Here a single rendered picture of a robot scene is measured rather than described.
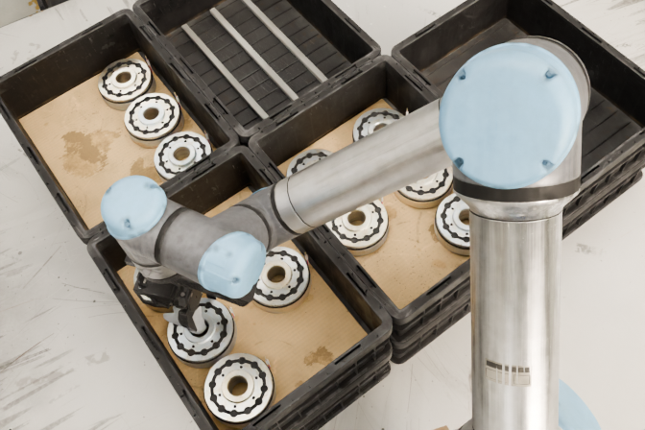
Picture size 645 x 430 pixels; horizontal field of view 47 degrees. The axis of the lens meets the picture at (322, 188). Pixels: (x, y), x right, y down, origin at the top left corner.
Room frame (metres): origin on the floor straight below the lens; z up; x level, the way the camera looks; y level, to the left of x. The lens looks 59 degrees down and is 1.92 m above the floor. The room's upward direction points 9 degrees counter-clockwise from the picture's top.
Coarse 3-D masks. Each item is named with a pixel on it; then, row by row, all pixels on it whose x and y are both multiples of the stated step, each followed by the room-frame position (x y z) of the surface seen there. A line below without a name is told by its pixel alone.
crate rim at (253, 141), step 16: (368, 64) 0.82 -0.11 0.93; (352, 80) 0.80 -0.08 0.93; (416, 80) 0.77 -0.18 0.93; (320, 96) 0.77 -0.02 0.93; (432, 96) 0.74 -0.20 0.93; (304, 112) 0.75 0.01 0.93; (272, 128) 0.72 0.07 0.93; (256, 144) 0.69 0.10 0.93; (336, 240) 0.50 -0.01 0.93; (352, 256) 0.47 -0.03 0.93; (464, 272) 0.42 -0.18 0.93; (368, 288) 0.41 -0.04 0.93; (432, 288) 0.40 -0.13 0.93; (448, 288) 0.40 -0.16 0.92; (384, 304) 0.39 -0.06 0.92; (416, 304) 0.38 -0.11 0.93; (400, 320) 0.36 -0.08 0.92
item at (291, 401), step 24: (216, 168) 0.66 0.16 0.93; (264, 168) 0.64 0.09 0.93; (168, 192) 0.63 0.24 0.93; (96, 240) 0.56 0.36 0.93; (96, 264) 0.52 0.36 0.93; (336, 264) 0.46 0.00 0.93; (120, 288) 0.47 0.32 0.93; (360, 288) 0.42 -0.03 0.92; (384, 312) 0.37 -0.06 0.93; (144, 336) 0.39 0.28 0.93; (384, 336) 0.34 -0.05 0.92; (168, 360) 0.35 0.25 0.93; (336, 360) 0.32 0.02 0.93; (312, 384) 0.29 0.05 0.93; (192, 408) 0.28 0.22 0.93; (288, 408) 0.26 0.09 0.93
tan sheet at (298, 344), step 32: (128, 288) 0.52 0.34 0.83; (320, 288) 0.47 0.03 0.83; (160, 320) 0.45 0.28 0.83; (256, 320) 0.43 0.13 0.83; (288, 320) 0.42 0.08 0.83; (320, 320) 0.42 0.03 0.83; (352, 320) 0.41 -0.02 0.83; (256, 352) 0.38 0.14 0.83; (288, 352) 0.37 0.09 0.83; (320, 352) 0.36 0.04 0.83; (192, 384) 0.34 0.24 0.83; (288, 384) 0.32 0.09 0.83
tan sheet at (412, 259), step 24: (312, 144) 0.74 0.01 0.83; (336, 144) 0.74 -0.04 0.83; (408, 216) 0.57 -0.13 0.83; (432, 216) 0.57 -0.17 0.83; (408, 240) 0.53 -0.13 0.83; (432, 240) 0.52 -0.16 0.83; (384, 264) 0.49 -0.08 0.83; (408, 264) 0.49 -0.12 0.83; (432, 264) 0.48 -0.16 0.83; (456, 264) 0.47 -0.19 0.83; (384, 288) 0.45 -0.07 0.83; (408, 288) 0.45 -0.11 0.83
